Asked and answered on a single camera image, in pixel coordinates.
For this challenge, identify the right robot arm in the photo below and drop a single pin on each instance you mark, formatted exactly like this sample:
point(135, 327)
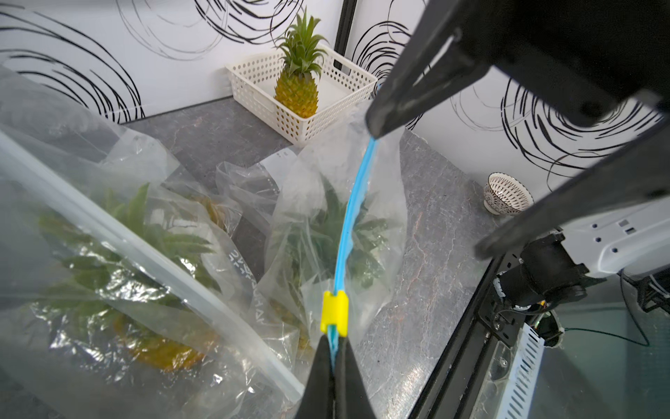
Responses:
point(497, 125)

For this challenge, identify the white plastic basket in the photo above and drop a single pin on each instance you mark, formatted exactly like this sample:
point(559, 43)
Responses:
point(341, 86)

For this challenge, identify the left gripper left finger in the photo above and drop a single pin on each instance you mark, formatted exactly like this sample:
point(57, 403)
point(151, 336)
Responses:
point(318, 399)

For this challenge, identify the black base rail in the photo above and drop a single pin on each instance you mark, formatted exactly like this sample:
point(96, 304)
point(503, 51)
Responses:
point(457, 379)

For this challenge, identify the zip-top bag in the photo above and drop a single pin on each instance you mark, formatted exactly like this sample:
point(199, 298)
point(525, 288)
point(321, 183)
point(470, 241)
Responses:
point(123, 294)
point(337, 154)
point(257, 188)

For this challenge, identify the white woven ball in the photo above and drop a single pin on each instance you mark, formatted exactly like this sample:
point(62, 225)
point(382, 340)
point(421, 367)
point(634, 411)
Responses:
point(506, 196)

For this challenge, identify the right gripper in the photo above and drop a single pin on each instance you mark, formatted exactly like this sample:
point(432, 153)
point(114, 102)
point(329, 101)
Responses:
point(582, 58)

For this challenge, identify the grey cable duct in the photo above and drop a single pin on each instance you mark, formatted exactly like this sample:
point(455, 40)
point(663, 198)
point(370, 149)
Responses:
point(520, 387)

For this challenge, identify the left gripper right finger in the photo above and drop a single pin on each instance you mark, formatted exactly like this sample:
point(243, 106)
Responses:
point(350, 398)

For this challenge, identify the pineapple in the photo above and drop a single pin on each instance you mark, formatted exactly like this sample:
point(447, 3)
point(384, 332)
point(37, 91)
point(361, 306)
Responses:
point(310, 252)
point(302, 59)

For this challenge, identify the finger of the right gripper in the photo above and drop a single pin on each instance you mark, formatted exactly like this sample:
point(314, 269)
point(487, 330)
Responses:
point(450, 49)

